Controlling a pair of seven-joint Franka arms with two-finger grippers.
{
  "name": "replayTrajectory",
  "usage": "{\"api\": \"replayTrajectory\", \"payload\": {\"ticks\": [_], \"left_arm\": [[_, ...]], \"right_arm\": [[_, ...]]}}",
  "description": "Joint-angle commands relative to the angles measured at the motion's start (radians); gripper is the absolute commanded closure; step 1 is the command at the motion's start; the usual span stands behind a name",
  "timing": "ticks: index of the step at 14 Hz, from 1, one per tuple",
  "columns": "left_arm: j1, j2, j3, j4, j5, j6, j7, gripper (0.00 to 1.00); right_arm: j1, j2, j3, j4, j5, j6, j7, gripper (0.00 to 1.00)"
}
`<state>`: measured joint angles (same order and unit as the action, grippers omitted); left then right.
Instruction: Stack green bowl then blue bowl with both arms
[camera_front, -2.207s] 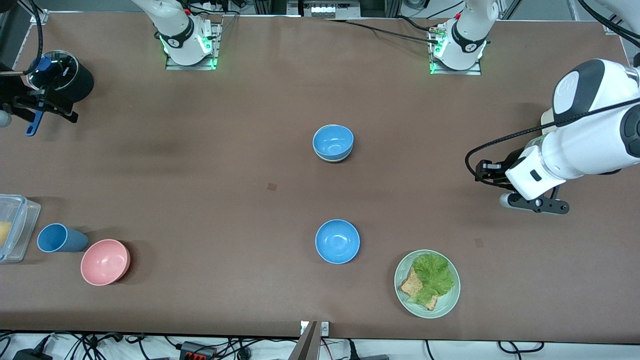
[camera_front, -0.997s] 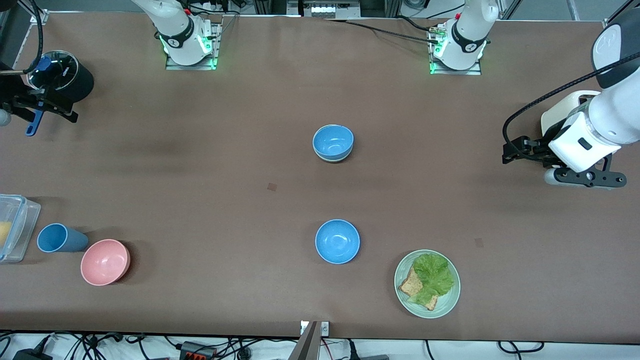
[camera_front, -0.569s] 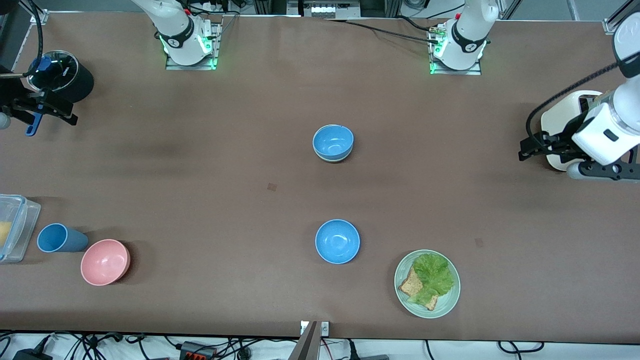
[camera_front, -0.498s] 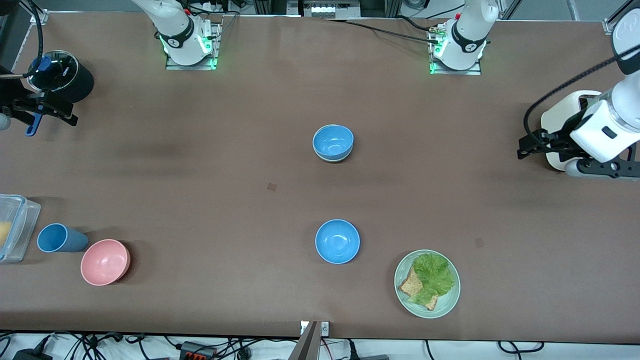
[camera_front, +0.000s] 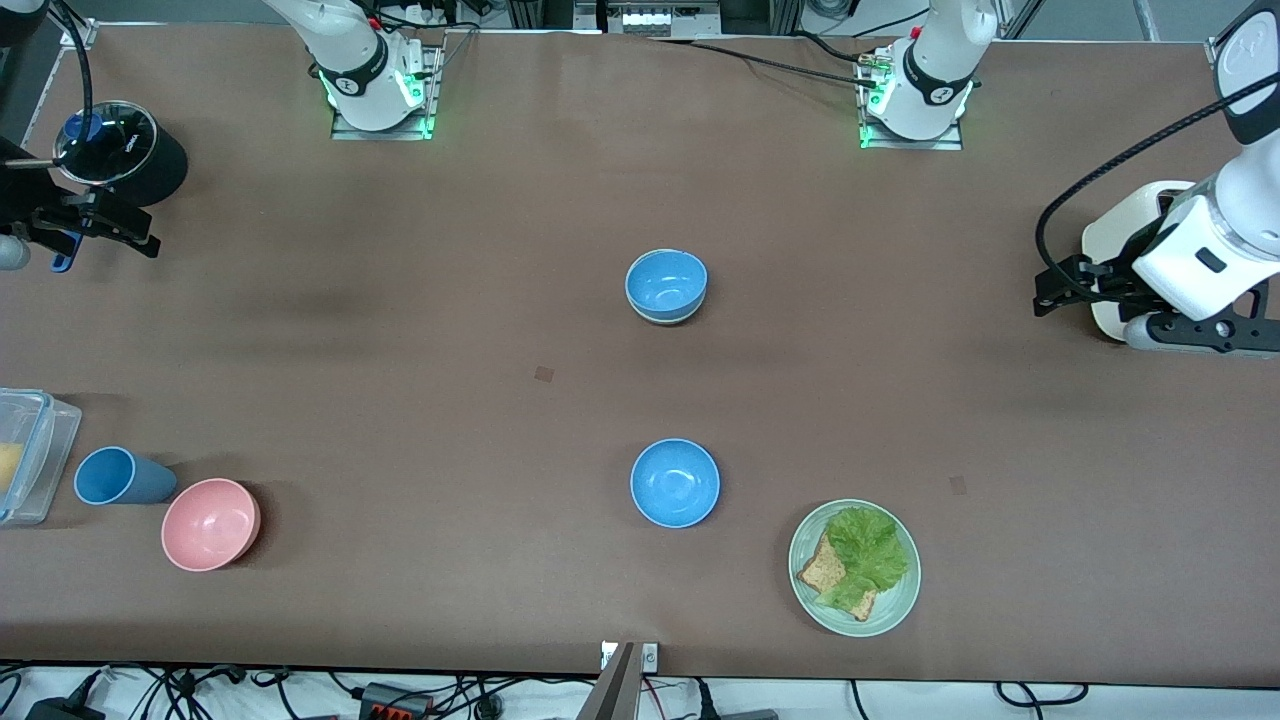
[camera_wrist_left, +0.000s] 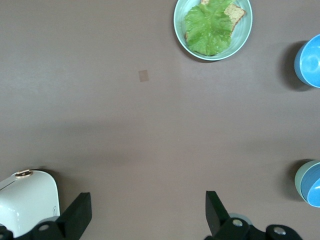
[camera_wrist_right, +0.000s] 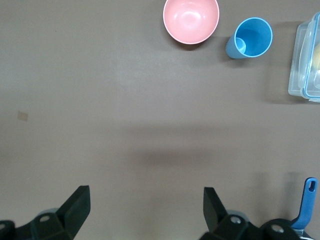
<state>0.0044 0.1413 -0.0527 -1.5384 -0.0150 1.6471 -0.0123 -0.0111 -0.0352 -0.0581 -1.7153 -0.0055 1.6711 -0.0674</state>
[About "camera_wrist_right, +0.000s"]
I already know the clear plastic container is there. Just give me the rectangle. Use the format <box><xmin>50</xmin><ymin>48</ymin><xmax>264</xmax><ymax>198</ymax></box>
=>
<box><xmin>287</xmin><ymin>11</ymin><xmax>320</xmax><ymax>103</ymax></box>

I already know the pink bowl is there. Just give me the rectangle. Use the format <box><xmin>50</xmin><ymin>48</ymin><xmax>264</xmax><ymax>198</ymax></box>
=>
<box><xmin>162</xmin><ymin>0</ymin><xmax>221</xmax><ymax>46</ymax></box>

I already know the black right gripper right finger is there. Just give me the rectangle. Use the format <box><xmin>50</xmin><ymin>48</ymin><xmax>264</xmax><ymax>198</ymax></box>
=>
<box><xmin>199</xmin><ymin>186</ymin><xmax>308</xmax><ymax>240</ymax></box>

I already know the blue cup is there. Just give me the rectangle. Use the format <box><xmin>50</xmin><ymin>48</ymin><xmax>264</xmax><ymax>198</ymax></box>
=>
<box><xmin>225</xmin><ymin>16</ymin><xmax>274</xmax><ymax>60</ymax></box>

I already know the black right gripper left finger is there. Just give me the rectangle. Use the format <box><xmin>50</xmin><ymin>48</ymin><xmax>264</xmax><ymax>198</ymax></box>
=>
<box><xmin>0</xmin><ymin>185</ymin><xmax>91</xmax><ymax>240</ymax></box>

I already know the yellow food item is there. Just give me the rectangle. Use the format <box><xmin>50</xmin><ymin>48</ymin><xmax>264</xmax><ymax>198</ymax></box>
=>
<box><xmin>309</xmin><ymin>44</ymin><xmax>320</xmax><ymax>76</ymax></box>

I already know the black saucepan with blue handle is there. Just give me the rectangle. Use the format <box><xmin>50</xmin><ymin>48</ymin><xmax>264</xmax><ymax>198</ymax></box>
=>
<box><xmin>290</xmin><ymin>177</ymin><xmax>320</xmax><ymax>240</ymax></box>

